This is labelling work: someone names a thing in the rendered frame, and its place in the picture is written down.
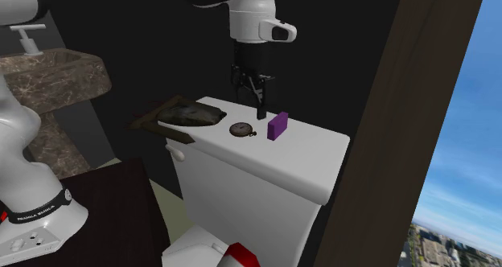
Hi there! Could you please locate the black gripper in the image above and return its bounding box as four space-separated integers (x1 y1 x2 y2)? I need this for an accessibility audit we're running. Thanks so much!
230 39 276 121

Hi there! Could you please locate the red and white object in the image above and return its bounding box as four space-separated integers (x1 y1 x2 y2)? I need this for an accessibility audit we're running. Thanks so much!
212 241 262 267

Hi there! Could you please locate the brown angular wooden frame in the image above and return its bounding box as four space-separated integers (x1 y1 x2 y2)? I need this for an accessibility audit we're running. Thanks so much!
126 94 196 146

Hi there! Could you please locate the dark grey crumpled pouch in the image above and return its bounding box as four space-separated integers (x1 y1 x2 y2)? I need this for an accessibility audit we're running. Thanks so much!
156 101 228 128

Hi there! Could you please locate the dark robot stand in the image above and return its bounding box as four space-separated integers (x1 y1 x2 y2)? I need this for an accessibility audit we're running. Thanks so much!
6 158 172 267

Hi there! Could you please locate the purple block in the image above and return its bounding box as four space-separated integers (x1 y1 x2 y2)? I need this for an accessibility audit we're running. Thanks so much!
266 111 290 142

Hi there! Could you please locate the white toilet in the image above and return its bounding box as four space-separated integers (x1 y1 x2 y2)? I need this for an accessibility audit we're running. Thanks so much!
161 96 352 267

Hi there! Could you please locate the brown marble pedestal sink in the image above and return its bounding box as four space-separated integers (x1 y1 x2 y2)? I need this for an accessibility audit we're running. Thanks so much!
0 23 113 180

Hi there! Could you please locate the brown pocket watch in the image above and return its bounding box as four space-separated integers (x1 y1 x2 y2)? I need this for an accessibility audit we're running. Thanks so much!
228 121 258 138

